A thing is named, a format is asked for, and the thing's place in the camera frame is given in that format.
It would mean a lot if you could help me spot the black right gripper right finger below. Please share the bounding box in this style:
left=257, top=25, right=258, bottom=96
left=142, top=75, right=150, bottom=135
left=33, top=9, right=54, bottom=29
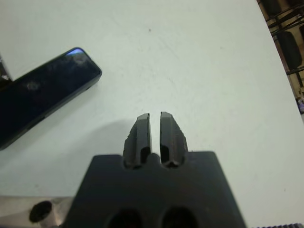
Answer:
left=159, top=111, right=189, bottom=169

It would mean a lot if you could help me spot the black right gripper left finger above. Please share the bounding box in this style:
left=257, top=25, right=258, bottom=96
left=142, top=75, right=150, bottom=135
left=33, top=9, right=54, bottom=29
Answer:
left=123, top=113, right=153, bottom=170

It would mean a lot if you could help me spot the black smartphone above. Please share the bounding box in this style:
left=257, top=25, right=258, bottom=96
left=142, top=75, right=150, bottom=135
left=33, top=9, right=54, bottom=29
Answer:
left=0, top=47, right=103, bottom=151

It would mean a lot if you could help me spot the black padded chair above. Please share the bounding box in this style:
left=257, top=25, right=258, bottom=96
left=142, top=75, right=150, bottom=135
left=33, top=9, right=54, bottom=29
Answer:
left=270, top=26, right=304, bottom=78
left=257, top=0, right=289, bottom=27

